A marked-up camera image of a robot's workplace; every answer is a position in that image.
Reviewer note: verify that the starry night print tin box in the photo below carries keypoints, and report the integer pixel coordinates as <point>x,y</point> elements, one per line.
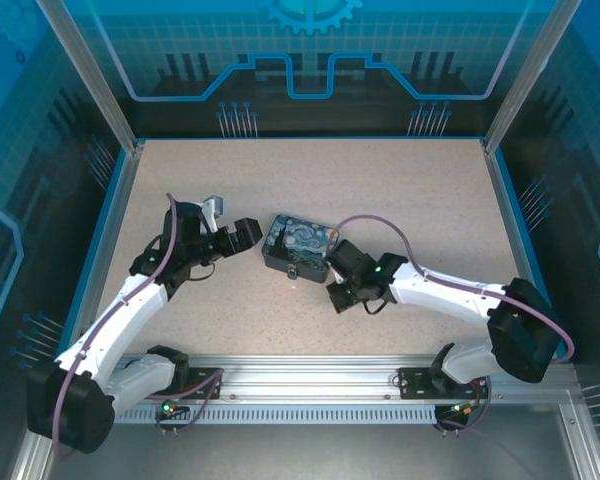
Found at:
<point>300,240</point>

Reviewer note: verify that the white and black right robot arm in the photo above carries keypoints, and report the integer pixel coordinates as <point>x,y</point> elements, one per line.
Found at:
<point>445,295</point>

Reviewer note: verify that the blue table side trim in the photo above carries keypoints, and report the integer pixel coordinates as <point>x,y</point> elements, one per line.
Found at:
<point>523,225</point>
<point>102,225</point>

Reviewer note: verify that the small circuit board with LED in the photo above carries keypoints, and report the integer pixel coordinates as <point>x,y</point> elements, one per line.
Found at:
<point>460,410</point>
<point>170,407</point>

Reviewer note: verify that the aluminium table side rail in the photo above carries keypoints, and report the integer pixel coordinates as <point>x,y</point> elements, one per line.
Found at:
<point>510,225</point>
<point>114,225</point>

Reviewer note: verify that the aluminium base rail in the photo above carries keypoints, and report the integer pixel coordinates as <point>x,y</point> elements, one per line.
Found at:
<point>305,375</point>

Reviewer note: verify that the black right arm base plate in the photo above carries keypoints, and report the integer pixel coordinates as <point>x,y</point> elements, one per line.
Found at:
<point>415,384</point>

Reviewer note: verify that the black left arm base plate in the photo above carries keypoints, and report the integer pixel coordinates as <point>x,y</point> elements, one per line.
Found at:
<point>207,382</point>

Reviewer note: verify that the aluminium frame post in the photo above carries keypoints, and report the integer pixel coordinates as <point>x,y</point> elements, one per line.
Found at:
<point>95,85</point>
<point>530,75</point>

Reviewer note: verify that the aluminium frame bar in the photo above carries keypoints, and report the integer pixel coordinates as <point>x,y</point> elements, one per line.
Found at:
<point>587,450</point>
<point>32,460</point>

